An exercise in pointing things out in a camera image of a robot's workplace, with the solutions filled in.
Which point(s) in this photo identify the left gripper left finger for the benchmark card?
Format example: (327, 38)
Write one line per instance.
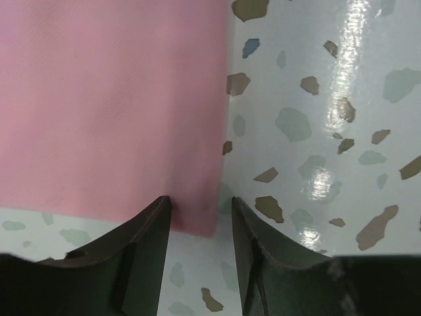
(120, 273)

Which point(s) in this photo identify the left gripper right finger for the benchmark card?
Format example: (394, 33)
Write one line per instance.
(278, 276)

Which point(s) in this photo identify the pink t shirt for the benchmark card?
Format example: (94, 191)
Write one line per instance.
(106, 105)

